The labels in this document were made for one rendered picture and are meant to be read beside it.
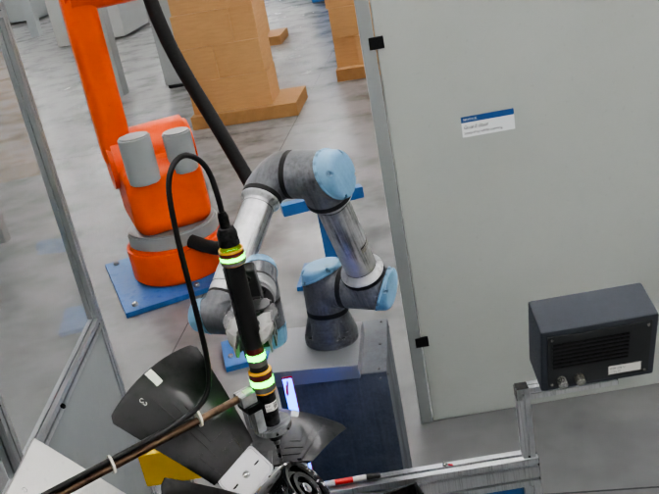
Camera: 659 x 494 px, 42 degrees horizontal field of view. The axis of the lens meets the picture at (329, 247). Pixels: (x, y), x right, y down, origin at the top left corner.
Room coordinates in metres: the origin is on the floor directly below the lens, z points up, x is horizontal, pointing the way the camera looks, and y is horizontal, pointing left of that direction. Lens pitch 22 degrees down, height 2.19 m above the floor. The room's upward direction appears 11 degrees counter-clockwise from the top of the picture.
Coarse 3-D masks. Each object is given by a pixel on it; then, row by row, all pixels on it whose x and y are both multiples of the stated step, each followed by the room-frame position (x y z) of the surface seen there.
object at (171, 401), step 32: (192, 352) 1.44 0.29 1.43; (160, 384) 1.36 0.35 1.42; (192, 384) 1.38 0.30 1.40; (128, 416) 1.30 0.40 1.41; (160, 416) 1.31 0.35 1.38; (192, 416) 1.33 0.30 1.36; (224, 416) 1.34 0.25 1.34; (160, 448) 1.28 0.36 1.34; (192, 448) 1.29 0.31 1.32; (224, 448) 1.30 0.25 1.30
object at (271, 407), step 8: (224, 216) 1.34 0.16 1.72; (224, 224) 1.34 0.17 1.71; (224, 232) 1.33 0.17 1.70; (232, 232) 1.33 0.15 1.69; (224, 240) 1.33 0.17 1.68; (232, 240) 1.33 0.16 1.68; (224, 248) 1.33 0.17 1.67; (272, 392) 1.34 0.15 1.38; (264, 400) 1.33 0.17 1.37; (272, 400) 1.33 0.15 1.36; (264, 408) 1.33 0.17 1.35; (272, 408) 1.33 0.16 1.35; (264, 416) 1.33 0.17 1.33; (272, 416) 1.33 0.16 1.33; (272, 424) 1.33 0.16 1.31; (272, 440) 1.34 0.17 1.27
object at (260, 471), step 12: (240, 456) 1.30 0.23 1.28; (252, 456) 1.30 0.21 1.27; (240, 468) 1.29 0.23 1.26; (252, 468) 1.29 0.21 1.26; (264, 468) 1.29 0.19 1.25; (228, 480) 1.27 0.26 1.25; (240, 480) 1.27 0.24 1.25; (252, 480) 1.28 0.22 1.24; (264, 480) 1.28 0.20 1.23; (240, 492) 1.26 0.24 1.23; (252, 492) 1.26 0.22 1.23
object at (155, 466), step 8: (144, 456) 1.67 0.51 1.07; (152, 456) 1.67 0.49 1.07; (160, 456) 1.67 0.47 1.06; (144, 464) 1.67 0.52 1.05; (152, 464) 1.67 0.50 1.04; (160, 464) 1.67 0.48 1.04; (168, 464) 1.67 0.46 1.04; (176, 464) 1.67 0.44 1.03; (144, 472) 1.67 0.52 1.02; (152, 472) 1.67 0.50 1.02; (160, 472) 1.67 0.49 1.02; (168, 472) 1.67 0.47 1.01; (176, 472) 1.67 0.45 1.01; (184, 472) 1.67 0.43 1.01; (192, 472) 1.67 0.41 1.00; (152, 480) 1.67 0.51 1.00; (160, 480) 1.67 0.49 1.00
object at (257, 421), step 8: (240, 392) 1.33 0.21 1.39; (248, 392) 1.32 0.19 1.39; (240, 400) 1.31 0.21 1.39; (248, 400) 1.31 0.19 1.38; (256, 400) 1.32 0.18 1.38; (240, 408) 1.33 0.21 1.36; (248, 408) 1.31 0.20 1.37; (256, 408) 1.31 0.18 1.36; (248, 416) 1.34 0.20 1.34; (256, 416) 1.32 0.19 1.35; (280, 416) 1.36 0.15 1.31; (288, 416) 1.36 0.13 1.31; (256, 424) 1.32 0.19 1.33; (264, 424) 1.32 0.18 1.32; (280, 424) 1.33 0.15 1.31; (288, 424) 1.33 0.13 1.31; (256, 432) 1.33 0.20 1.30; (264, 432) 1.32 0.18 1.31; (272, 432) 1.31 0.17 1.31; (280, 432) 1.32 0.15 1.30
